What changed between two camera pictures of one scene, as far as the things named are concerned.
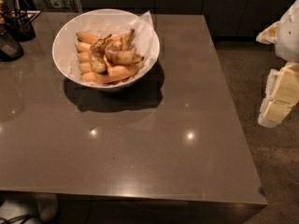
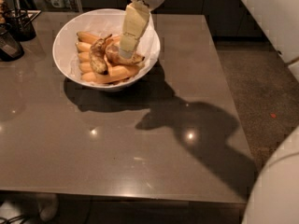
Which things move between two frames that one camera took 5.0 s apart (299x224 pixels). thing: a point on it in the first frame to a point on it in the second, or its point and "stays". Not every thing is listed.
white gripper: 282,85 to 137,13
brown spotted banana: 97,54 stays
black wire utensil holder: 19,22 stays
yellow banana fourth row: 85,66 stays
